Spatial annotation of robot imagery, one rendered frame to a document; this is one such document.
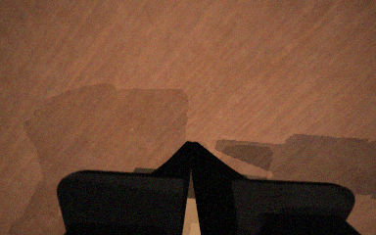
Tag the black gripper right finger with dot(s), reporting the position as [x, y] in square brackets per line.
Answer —
[227, 201]

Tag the tan square block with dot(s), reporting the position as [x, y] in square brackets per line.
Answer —
[191, 222]

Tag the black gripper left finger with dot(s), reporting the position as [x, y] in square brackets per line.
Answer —
[129, 198]

